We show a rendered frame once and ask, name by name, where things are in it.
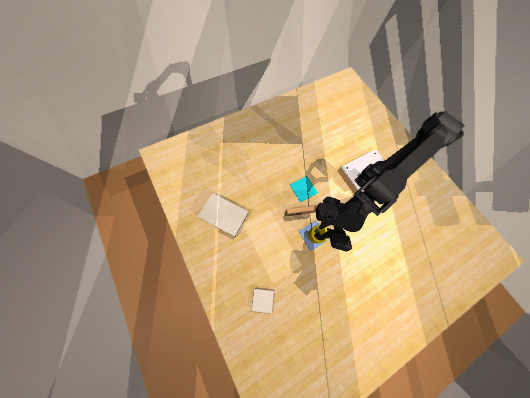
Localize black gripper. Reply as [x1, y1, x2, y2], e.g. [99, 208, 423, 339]
[319, 196, 352, 252]

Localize cream flat square tile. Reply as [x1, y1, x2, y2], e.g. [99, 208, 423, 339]
[252, 288, 274, 313]

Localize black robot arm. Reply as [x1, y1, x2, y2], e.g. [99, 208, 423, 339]
[315, 111, 465, 232]

